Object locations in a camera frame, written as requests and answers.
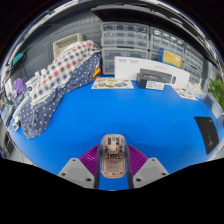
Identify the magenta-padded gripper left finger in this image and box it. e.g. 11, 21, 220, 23
57, 143, 103, 190

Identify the small black box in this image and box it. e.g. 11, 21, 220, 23
135, 72, 166, 92

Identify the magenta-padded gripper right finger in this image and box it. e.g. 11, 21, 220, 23
124, 143, 170, 190

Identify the red blue checkered cloth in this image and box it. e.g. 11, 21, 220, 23
29, 39, 102, 107

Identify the black mouse pad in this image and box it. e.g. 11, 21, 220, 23
193, 115, 220, 156

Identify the white and blue tissue box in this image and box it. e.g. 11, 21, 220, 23
185, 82, 207, 100

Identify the yellow flat box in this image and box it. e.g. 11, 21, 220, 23
158, 48, 183, 69

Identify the beige plastic basket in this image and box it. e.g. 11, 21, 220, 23
52, 32, 84, 58

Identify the transparent pink computer mouse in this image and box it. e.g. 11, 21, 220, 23
100, 133, 127, 179

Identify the grey pegboard panel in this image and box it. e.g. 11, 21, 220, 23
23, 18, 103, 79

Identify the long white keyboard box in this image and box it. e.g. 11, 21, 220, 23
114, 55, 191, 90

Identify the green plant in white pot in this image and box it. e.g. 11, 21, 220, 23
207, 77, 224, 113

